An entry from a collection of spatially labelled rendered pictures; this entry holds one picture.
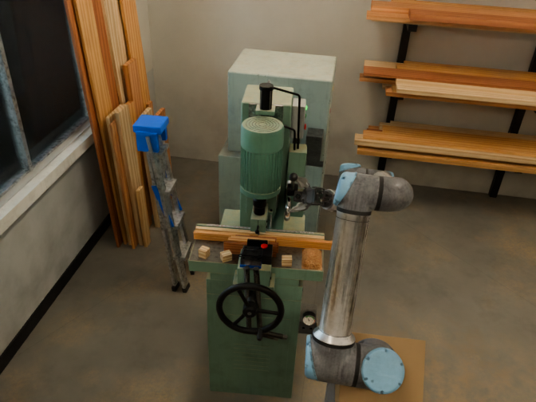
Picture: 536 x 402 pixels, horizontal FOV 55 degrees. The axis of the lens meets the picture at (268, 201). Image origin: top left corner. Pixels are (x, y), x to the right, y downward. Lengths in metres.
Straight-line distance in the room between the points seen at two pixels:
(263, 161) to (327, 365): 0.82
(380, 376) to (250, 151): 0.96
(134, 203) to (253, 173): 1.72
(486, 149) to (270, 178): 2.46
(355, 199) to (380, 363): 0.56
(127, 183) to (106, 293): 0.75
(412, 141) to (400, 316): 1.41
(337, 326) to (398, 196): 0.48
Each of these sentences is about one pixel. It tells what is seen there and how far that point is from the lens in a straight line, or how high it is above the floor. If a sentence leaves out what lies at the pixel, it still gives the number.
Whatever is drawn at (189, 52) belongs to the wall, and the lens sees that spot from 4.58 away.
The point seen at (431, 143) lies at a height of 0.63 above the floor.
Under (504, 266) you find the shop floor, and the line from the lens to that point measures 4.15.
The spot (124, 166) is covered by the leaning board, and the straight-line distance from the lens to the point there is 3.58.
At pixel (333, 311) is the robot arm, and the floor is 1.13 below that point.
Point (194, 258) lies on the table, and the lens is 2.33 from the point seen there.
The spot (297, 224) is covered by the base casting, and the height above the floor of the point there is 0.80.
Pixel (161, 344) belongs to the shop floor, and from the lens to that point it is 3.19.
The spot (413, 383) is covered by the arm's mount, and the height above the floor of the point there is 0.75.
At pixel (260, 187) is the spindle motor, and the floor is 1.26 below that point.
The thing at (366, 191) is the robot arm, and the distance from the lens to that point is 1.68.
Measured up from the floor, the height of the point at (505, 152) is 0.62.
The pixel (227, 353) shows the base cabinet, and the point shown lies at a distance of 2.71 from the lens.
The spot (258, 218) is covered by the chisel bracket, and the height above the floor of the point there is 1.07.
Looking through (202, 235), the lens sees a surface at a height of 0.93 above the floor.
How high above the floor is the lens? 2.38
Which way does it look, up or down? 33 degrees down
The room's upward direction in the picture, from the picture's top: 3 degrees clockwise
